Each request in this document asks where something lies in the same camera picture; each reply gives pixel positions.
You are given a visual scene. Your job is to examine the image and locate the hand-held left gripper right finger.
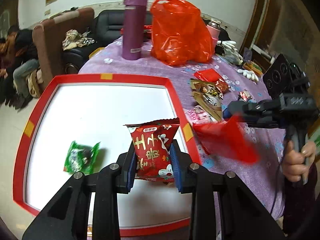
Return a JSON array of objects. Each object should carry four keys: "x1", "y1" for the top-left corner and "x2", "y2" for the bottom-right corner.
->
[{"x1": 170, "y1": 139, "x2": 285, "y2": 240}]

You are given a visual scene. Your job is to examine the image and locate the yellow packet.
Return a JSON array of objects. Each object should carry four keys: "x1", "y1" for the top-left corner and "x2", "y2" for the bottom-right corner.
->
[{"x1": 89, "y1": 47, "x2": 107, "y2": 59}]

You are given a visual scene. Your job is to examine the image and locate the green white carton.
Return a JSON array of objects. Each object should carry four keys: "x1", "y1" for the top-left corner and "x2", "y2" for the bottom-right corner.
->
[{"x1": 308, "y1": 129, "x2": 320, "y2": 156}]

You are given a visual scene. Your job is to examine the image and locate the small red snack packet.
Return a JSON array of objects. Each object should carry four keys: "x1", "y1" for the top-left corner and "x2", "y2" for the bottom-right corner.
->
[{"x1": 194, "y1": 69, "x2": 220, "y2": 82}]

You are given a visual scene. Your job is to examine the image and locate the pile of clothes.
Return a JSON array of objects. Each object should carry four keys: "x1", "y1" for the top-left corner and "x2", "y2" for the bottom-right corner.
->
[{"x1": 62, "y1": 29, "x2": 96, "y2": 51}]

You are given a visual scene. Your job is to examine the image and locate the pink bottle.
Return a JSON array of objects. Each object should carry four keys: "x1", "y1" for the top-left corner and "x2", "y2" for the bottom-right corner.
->
[{"x1": 206, "y1": 19, "x2": 222, "y2": 42}]

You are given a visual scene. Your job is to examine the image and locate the dark wooden cabinet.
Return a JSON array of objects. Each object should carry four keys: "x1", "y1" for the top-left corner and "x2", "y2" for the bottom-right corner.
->
[{"x1": 240, "y1": 0, "x2": 320, "y2": 80}]

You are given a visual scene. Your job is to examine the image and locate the person's right forearm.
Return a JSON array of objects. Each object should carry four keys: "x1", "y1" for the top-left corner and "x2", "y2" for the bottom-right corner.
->
[{"x1": 282, "y1": 165, "x2": 318, "y2": 237}]

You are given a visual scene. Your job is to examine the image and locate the green snack packet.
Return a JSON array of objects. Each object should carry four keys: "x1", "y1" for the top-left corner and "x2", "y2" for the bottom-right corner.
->
[{"x1": 64, "y1": 141, "x2": 101, "y2": 175}]

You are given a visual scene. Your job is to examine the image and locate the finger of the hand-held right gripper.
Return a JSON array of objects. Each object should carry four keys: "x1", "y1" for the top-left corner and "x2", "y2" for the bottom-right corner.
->
[
  {"x1": 222, "y1": 109, "x2": 282, "y2": 128},
  {"x1": 229, "y1": 98, "x2": 280, "y2": 115}
]

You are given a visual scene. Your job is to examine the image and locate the red white snack packet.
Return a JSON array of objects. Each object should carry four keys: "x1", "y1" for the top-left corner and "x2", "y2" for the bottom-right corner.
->
[{"x1": 215, "y1": 79, "x2": 230, "y2": 93}]

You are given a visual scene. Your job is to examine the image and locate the red rimmed white box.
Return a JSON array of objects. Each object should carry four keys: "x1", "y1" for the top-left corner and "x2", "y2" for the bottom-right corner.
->
[{"x1": 12, "y1": 74, "x2": 202, "y2": 238}]

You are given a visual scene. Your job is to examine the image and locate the brown armchair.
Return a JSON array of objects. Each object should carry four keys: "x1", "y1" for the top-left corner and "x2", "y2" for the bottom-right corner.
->
[{"x1": 32, "y1": 7, "x2": 95, "y2": 90}]

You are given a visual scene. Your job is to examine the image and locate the red rabbit print snack packet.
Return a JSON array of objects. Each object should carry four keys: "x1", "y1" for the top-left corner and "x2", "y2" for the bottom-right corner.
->
[{"x1": 124, "y1": 117, "x2": 180, "y2": 183}]

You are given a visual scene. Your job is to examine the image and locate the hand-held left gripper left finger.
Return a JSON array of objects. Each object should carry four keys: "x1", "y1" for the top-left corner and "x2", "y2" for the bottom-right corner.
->
[{"x1": 22, "y1": 143, "x2": 137, "y2": 240}]

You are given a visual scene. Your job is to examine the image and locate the black leather sofa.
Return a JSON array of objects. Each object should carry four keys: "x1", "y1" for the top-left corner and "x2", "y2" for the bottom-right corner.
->
[{"x1": 62, "y1": 9, "x2": 153, "y2": 74}]

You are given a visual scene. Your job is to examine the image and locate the red plastic bag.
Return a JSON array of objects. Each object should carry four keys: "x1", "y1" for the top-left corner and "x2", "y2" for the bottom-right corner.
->
[{"x1": 150, "y1": 0, "x2": 215, "y2": 66}]

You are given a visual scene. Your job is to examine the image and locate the orange packets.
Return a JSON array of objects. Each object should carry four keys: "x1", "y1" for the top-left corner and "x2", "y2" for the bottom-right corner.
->
[{"x1": 244, "y1": 61, "x2": 263, "y2": 77}]

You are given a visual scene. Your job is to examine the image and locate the plain red snack packet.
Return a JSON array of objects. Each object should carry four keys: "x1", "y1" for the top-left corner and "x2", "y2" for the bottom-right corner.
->
[{"x1": 192, "y1": 117, "x2": 259, "y2": 165}]

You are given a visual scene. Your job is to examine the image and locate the white glove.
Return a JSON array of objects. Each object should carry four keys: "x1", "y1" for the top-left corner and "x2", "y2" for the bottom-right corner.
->
[
  {"x1": 217, "y1": 40, "x2": 237, "y2": 53},
  {"x1": 237, "y1": 69, "x2": 260, "y2": 82}
]

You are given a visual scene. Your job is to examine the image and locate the pink snack packet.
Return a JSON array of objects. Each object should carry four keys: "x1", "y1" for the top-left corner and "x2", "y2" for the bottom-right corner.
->
[{"x1": 185, "y1": 106, "x2": 218, "y2": 125}]

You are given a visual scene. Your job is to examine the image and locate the purple thermos bottle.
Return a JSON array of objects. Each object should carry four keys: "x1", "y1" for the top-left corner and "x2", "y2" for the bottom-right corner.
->
[{"x1": 122, "y1": 0, "x2": 150, "y2": 61}]

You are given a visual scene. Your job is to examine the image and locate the person's right hand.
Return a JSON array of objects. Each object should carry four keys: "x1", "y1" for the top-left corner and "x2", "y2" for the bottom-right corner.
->
[{"x1": 282, "y1": 141, "x2": 316, "y2": 183}]

